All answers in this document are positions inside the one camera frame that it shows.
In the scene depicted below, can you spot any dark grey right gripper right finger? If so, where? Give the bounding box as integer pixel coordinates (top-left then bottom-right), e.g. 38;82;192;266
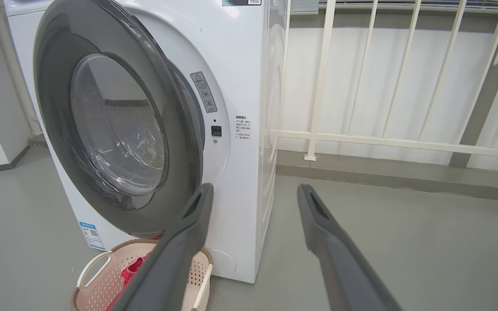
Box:
297;184;403;311

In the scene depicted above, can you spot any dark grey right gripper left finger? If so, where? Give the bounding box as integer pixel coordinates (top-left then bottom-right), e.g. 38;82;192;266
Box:
111;183;214;311

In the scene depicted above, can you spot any red and white garment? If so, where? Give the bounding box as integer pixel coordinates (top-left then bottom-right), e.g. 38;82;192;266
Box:
106;253;152;311

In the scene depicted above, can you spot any black round washer door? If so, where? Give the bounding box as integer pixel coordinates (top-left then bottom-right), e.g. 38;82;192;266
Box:
33;0;204;240

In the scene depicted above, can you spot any cream basket with brown rim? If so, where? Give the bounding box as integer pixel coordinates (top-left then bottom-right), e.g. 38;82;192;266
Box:
70;239;214;311

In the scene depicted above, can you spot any white front-load washing machine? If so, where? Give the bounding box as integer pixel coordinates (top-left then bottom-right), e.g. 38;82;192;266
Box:
5;0;291;284

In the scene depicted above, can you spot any grey rubber door gasket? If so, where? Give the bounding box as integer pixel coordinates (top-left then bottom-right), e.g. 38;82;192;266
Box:
169;60;206;149

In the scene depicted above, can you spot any round white filter cover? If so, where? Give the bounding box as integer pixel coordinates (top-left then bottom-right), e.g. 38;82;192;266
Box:
208;248;236;275

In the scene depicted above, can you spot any blue energy label sticker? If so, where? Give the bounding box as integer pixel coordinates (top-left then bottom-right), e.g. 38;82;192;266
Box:
79;222;106;251

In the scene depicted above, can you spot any grey warning label sticker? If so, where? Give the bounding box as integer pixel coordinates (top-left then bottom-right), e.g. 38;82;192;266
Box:
190;71;218;114

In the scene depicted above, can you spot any white metal railing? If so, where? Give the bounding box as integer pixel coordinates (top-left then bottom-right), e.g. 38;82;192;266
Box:
271;0;498;183

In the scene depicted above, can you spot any grey metal post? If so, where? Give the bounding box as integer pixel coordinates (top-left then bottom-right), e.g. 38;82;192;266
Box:
448;0;498;169

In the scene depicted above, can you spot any white wall pipe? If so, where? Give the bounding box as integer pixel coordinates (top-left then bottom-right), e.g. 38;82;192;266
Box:
0;0;43;136

